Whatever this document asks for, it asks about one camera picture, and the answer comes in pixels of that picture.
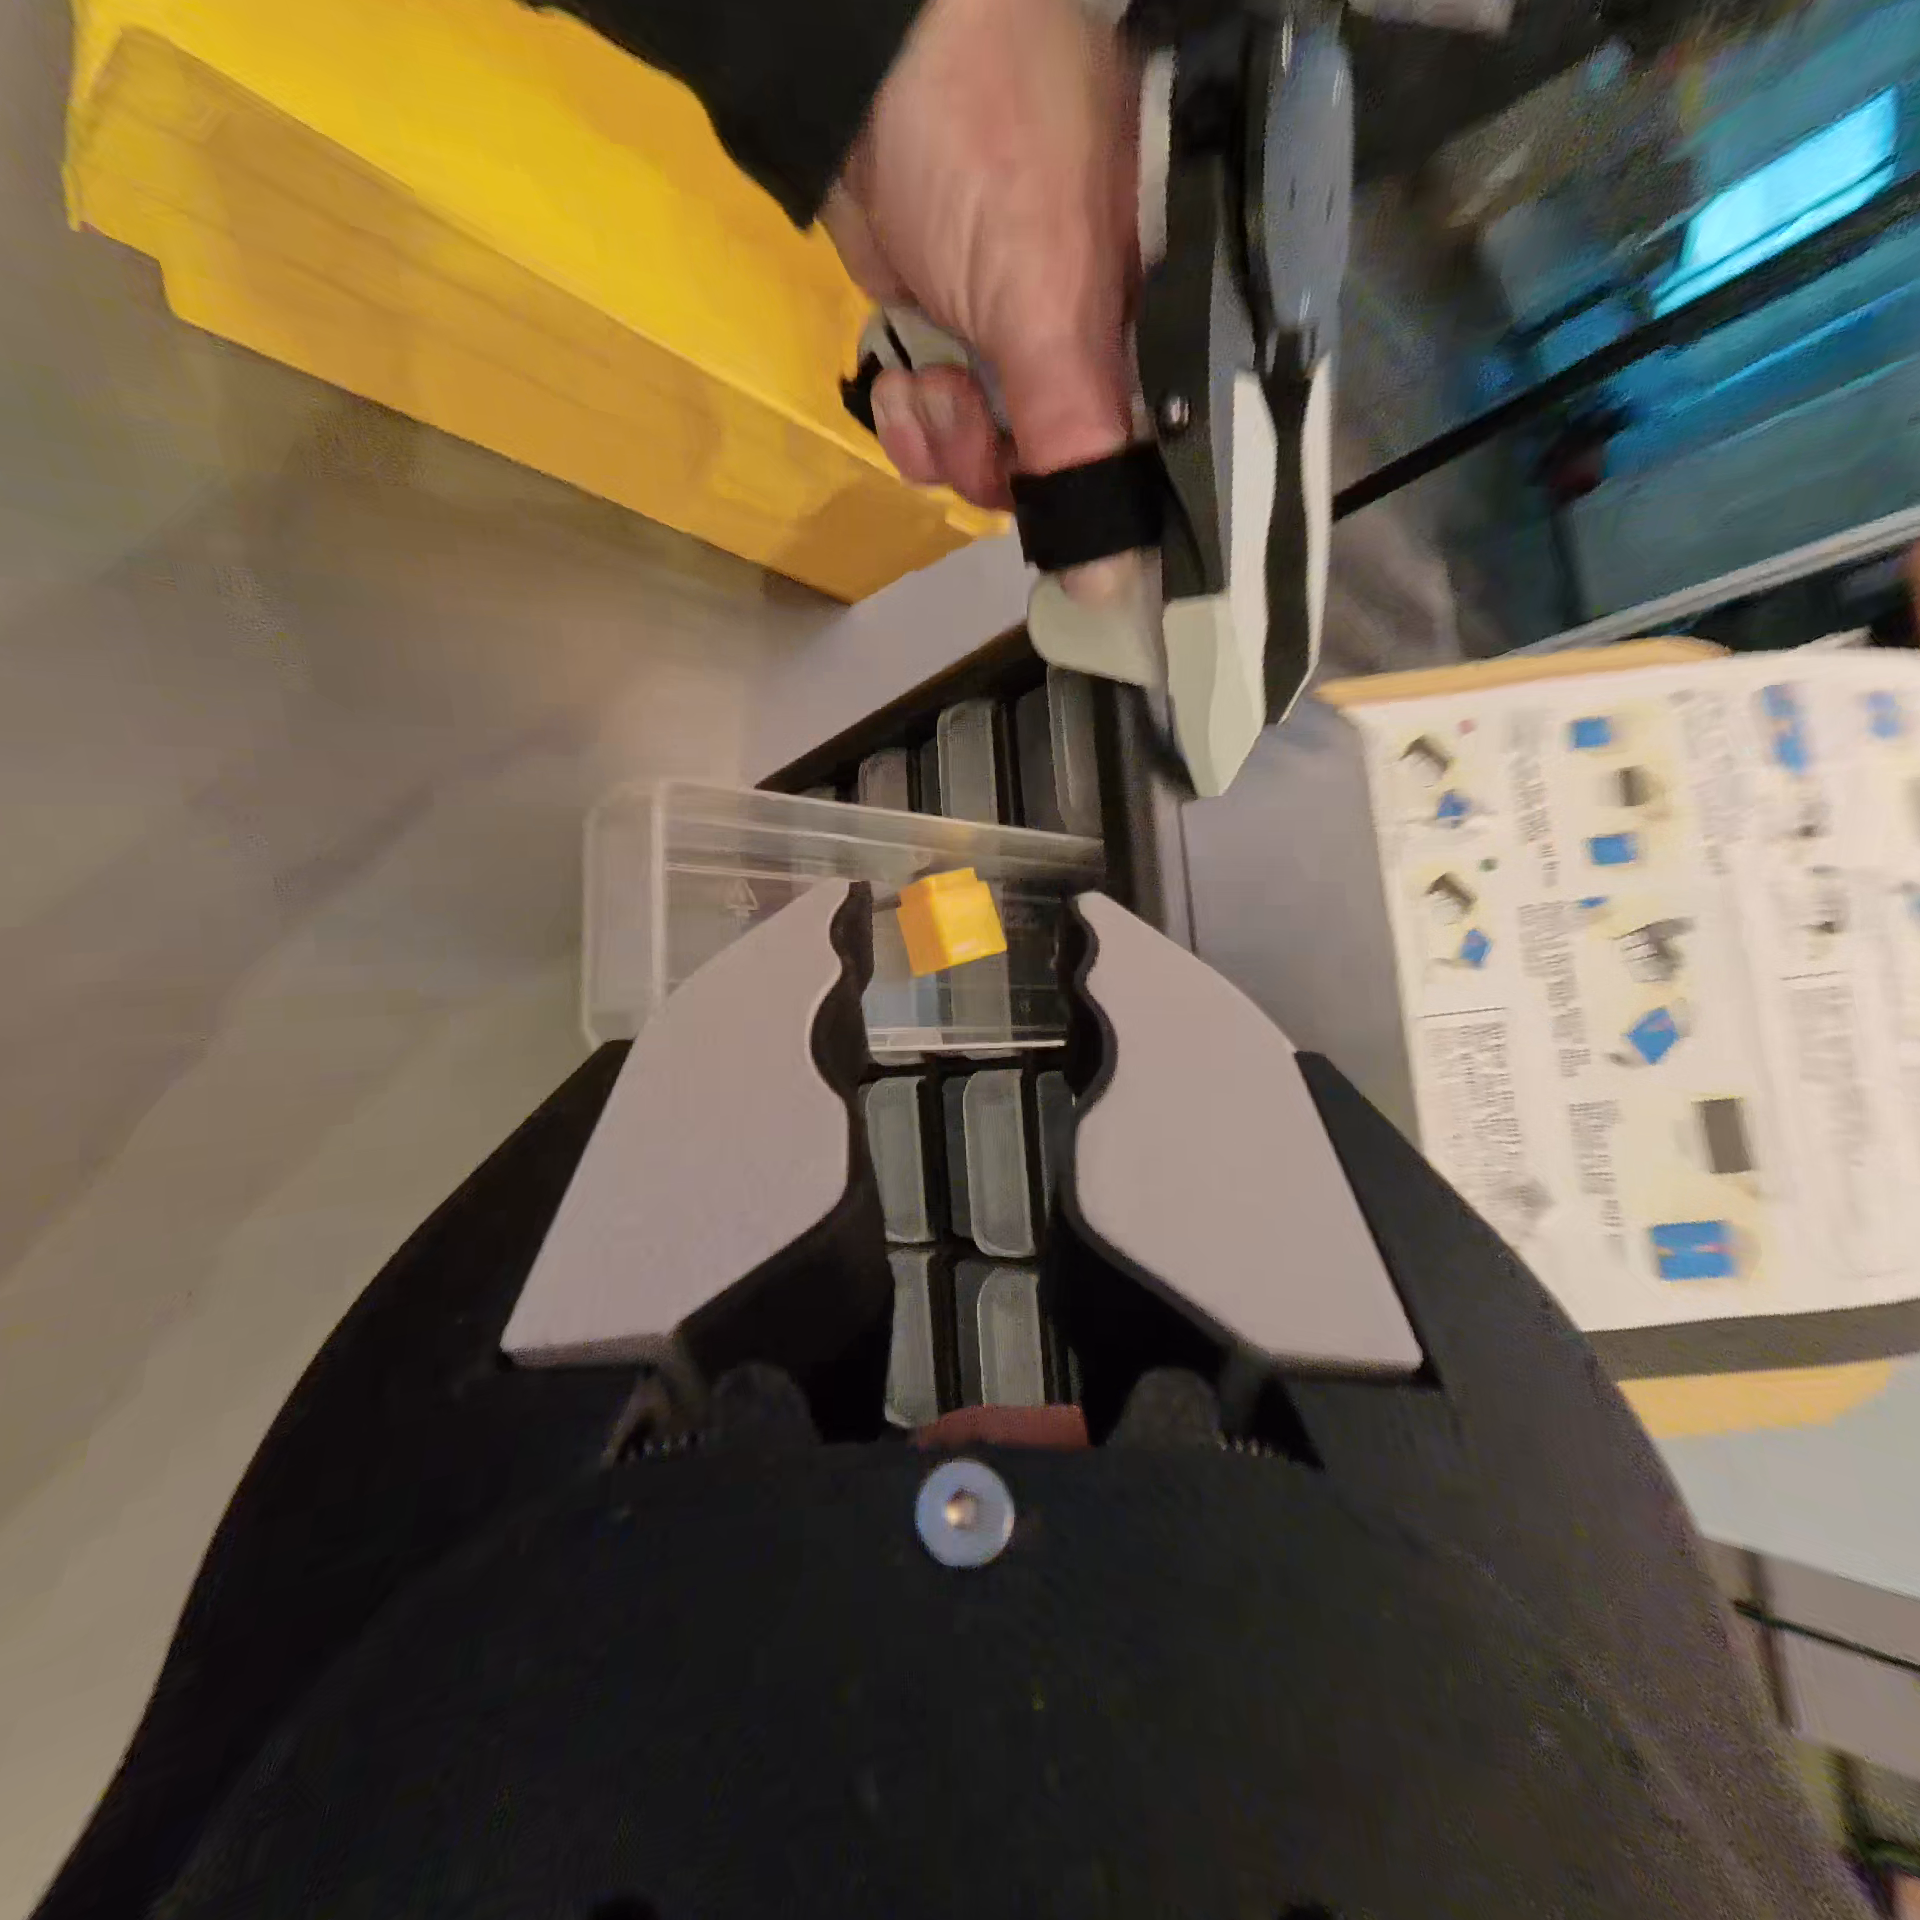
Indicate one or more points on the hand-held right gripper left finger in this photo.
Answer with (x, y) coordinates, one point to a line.
(674, 1140)

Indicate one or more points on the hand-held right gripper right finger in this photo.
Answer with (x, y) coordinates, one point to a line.
(1238, 1185)

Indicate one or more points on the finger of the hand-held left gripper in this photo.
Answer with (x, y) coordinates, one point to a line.
(1222, 674)
(1314, 525)

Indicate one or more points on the black drawer cabinet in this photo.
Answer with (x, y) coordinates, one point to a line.
(1148, 840)

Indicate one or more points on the clear plastic drawer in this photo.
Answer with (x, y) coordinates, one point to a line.
(660, 901)

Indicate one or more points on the small yellow cube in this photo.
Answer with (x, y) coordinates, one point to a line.
(948, 919)

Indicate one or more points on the person's left forearm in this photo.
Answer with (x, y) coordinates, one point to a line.
(751, 75)

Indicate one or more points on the grid of closed clear drawers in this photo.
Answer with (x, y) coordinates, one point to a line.
(990, 1170)

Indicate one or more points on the person's left hand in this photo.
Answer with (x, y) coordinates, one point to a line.
(1004, 224)

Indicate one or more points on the black metal pole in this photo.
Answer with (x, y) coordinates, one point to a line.
(1501, 422)

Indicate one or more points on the printed instruction sheet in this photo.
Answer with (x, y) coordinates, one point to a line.
(1650, 901)

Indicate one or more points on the instruction sheet on board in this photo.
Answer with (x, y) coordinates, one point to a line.
(1725, 1402)

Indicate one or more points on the blue lit screen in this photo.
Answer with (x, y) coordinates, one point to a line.
(1785, 195)

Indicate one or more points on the yellow plastic bin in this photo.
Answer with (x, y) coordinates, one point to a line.
(451, 270)

